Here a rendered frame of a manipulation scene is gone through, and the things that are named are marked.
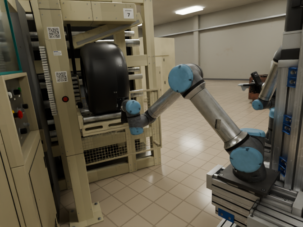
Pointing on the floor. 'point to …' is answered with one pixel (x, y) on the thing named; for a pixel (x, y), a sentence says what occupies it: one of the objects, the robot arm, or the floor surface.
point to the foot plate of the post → (73, 221)
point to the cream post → (66, 108)
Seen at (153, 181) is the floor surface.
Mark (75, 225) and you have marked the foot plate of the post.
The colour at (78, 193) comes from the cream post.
